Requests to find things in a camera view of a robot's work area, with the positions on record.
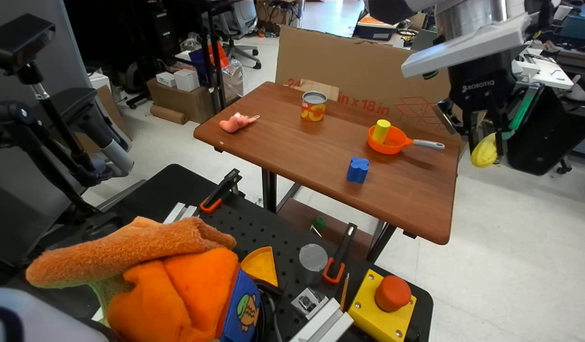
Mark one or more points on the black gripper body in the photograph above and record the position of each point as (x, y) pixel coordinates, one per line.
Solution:
(483, 96)

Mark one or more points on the yellow maize cob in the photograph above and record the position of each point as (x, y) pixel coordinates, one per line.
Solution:
(485, 153)

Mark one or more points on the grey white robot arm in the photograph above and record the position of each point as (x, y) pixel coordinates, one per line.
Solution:
(470, 44)

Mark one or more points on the black bag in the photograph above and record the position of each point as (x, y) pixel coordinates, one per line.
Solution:
(546, 136)

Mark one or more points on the white desk item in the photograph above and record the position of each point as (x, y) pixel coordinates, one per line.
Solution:
(542, 69)

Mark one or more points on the small yellow cylinder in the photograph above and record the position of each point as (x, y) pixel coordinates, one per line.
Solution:
(382, 130)

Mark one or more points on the teal desk item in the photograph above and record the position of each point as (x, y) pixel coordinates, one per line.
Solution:
(578, 25)

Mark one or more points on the blue flower-shaped block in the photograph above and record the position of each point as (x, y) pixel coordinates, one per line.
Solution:
(358, 172)

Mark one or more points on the black table leg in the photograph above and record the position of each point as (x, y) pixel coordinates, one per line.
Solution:
(270, 191)
(381, 244)

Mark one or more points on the orange yellow tin can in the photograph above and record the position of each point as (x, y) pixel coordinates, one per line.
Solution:
(314, 109)

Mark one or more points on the orange black spring clamp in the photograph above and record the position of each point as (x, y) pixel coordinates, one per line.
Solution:
(219, 193)
(346, 238)

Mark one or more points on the small green item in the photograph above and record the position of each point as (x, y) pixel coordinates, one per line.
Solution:
(318, 223)

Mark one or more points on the grey round disc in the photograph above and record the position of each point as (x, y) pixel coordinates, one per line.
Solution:
(314, 257)

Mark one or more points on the orange pencil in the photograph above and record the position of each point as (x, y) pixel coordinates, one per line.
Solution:
(344, 291)

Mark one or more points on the yellow emergency stop box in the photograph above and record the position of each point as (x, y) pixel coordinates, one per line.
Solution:
(369, 314)

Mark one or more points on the black perforated board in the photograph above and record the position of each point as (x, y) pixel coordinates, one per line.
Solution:
(267, 229)

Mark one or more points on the small printed tag square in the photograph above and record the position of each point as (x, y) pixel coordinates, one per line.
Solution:
(308, 303)

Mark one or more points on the orange cloth on table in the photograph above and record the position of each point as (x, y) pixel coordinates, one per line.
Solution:
(236, 122)

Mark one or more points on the aluminium profile bar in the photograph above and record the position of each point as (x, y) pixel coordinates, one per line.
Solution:
(179, 212)
(322, 324)

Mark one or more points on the yellow triangular toy slice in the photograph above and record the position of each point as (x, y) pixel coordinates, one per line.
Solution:
(263, 267)

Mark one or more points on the black office chair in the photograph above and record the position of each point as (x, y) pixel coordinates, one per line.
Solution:
(242, 16)

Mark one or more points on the brown storage cardboard box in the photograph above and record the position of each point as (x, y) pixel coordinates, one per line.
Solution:
(191, 101)

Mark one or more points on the blue cartoon print pouch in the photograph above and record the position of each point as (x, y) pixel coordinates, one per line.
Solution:
(242, 310)

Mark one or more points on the white box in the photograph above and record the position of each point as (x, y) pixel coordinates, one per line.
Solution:
(187, 81)
(164, 81)

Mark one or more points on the brown cardboard tube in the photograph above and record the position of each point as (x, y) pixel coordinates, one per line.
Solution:
(170, 115)

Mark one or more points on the orange plush toy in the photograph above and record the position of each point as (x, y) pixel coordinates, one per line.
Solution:
(128, 248)

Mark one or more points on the white blue plastic object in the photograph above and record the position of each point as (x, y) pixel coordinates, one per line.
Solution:
(39, 320)

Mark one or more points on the black jointed camera stand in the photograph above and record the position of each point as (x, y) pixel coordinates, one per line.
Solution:
(84, 117)

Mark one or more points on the black camera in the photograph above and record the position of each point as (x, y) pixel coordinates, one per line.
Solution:
(20, 39)

